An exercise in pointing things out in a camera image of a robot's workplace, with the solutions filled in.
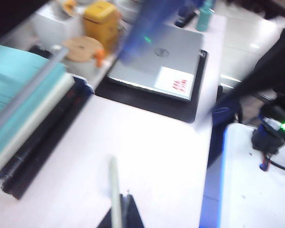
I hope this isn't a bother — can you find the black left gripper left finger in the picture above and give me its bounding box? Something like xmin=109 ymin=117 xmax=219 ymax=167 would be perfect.
xmin=97 ymin=209 xmax=114 ymax=228

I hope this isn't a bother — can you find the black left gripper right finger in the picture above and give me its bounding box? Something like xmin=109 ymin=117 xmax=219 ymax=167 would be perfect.
xmin=120 ymin=193 xmax=145 ymax=228

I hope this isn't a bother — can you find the white charging cable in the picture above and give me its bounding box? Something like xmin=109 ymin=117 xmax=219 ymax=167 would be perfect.
xmin=108 ymin=155 xmax=123 ymax=228

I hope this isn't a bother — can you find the dark navy book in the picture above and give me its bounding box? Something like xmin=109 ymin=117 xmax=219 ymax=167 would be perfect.
xmin=0 ymin=75 xmax=95 ymax=188
xmin=0 ymin=90 xmax=95 ymax=200

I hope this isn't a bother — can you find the black desk mat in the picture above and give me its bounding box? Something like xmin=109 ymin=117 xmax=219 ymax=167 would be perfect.
xmin=95 ymin=48 xmax=209 ymax=124

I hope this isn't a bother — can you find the white robot platform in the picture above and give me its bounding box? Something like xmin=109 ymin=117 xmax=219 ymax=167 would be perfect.
xmin=218 ymin=122 xmax=285 ymax=228

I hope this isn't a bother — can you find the white book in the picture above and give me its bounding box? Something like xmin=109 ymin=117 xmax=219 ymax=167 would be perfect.
xmin=0 ymin=73 xmax=75 ymax=173

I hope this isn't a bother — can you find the silver laptop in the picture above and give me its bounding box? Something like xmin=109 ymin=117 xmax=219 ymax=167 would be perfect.
xmin=106 ymin=23 xmax=205 ymax=103

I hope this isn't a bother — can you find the white cup wooden lid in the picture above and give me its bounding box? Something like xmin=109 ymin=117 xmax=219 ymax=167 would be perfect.
xmin=63 ymin=36 xmax=106 ymax=76

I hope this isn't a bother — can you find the blue blurred object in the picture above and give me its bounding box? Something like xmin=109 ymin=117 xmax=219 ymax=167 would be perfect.
xmin=120 ymin=0 xmax=171 ymax=68

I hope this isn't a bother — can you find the teal book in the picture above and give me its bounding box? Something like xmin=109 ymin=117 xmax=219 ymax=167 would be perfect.
xmin=0 ymin=44 xmax=68 ymax=164

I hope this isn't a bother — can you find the yellow box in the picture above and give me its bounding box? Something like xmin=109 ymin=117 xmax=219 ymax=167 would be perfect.
xmin=82 ymin=0 xmax=122 ymax=54

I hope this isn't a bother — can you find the white square container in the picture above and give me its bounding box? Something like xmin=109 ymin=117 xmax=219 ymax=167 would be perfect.
xmin=33 ymin=4 xmax=85 ymax=49

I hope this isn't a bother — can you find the black small device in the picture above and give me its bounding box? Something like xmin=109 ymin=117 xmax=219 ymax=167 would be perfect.
xmin=175 ymin=4 xmax=198 ymax=27

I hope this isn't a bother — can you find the teal bottle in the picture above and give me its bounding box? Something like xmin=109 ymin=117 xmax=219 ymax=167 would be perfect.
xmin=196 ymin=0 xmax=216 ymax=32

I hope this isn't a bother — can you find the large black AOC monitor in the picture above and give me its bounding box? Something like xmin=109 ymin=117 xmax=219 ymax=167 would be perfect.
xmin=0 ymin=0 xmax=50 ymax=47

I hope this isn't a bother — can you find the black platform cable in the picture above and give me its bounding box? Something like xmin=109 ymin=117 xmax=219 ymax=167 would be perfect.
xmin=260 ymin=152 xmax=285 ymax=172

